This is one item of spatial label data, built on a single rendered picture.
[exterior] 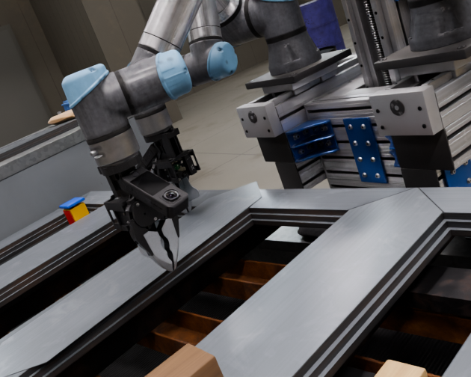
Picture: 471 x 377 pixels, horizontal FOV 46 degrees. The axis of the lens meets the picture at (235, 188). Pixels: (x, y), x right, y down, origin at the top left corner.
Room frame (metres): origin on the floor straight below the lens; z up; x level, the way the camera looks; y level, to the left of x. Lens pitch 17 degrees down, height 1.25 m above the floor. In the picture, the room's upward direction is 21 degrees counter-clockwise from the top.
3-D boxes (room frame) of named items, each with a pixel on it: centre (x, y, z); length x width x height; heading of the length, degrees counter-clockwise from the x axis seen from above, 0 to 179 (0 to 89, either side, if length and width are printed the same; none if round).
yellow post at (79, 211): (1.65, 0.48, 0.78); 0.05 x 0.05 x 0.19; 39
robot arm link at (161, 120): (1.26, 0.12, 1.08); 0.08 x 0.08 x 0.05
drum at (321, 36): (7.80, -1.81, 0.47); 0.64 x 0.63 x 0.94; 29
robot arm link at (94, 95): (0.91, 0.16, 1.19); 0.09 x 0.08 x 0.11; 99
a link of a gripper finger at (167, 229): (0.92, 0.15, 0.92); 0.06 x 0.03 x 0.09; 39
